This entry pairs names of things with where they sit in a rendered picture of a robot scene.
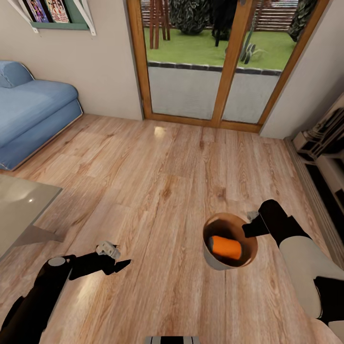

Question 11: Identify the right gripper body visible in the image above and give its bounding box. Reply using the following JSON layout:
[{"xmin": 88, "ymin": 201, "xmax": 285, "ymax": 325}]
[{"xmin": 242, "ymin": 219, "xmax": 270, "ymax": 237}]

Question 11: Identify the trash can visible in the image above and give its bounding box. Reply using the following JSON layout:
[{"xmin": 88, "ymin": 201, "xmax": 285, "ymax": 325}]
[{"xmin": 203, "ymin": 213, "xmax": 258, "ymax": 270}]

